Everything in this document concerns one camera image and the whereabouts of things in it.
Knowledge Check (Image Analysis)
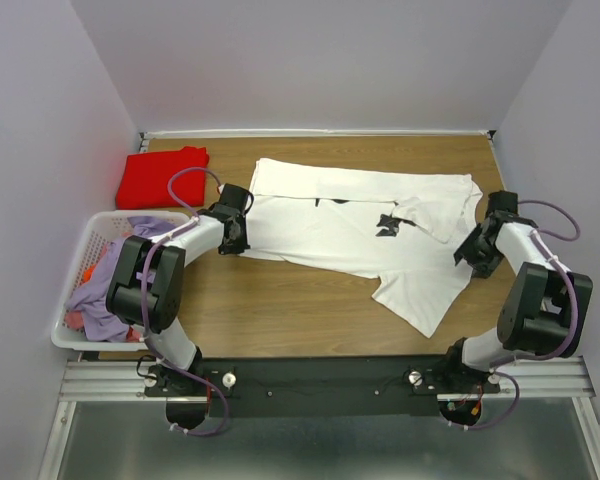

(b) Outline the white t-shirt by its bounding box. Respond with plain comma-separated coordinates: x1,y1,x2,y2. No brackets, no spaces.
245,158,482,338

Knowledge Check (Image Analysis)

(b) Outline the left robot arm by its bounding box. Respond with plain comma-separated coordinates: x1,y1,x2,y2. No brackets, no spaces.
105,184,254,395

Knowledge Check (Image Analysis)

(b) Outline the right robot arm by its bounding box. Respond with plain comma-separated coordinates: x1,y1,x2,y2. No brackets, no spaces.
436,191,593,392

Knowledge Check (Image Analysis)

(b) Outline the folded red t-shirt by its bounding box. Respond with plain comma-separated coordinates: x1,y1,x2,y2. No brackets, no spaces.
115,146,209,210

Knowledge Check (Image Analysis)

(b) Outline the white plastic laundry basket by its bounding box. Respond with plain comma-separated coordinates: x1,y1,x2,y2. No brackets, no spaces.
51,210,189,352

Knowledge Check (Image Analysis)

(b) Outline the lavender t-shirt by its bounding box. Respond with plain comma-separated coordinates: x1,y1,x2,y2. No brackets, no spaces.
65,216,175,343

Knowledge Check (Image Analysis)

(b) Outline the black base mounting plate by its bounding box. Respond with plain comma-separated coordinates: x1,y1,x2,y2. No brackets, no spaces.
144,355,499,418

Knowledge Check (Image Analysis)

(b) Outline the orange pink garment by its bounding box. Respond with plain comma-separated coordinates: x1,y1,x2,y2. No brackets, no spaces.
64,262,141,343

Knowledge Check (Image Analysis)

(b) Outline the aluminium rail frame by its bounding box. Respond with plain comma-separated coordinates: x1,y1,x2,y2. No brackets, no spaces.
38,355,600,479

